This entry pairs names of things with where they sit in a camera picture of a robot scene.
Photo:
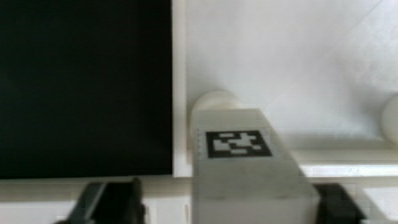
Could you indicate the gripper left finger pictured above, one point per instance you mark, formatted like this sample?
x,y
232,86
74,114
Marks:
x,y
83,213

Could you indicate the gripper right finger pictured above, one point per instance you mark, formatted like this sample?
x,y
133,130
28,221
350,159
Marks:
x,y
339,210

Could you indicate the white square table top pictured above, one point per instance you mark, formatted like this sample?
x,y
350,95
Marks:
x,y
302,54

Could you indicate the white U-shaped fence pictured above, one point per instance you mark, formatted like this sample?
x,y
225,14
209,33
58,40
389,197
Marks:
x,y
39,200

